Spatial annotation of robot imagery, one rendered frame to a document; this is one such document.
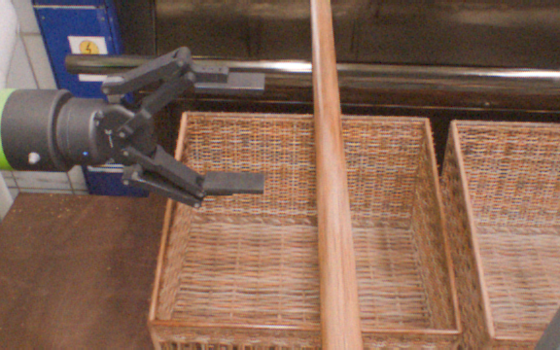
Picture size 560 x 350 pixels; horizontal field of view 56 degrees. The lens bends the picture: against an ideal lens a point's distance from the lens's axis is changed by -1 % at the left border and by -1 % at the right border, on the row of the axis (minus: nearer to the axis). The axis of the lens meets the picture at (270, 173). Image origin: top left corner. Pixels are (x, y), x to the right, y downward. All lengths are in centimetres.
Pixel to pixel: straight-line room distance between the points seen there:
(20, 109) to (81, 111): 6
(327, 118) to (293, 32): 57
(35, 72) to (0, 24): 63
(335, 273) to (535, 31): 89
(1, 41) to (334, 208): 43
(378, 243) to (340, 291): 87
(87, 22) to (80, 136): 61
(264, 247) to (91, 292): 40
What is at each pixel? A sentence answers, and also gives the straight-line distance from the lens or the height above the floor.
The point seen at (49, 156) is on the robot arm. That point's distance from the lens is 60.
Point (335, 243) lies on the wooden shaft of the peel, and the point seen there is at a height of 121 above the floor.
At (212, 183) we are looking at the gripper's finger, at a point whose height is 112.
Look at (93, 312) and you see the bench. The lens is 122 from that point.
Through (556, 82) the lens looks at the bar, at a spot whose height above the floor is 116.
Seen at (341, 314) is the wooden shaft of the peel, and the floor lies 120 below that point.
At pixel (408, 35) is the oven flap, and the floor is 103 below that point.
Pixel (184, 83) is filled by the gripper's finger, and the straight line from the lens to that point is 55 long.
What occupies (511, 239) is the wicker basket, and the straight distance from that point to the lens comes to 139.
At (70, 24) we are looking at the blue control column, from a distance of 119.
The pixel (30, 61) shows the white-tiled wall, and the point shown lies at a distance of 131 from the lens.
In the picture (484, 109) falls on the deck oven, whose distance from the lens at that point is 129.
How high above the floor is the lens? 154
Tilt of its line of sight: 41 degrees down
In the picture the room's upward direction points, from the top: straight up
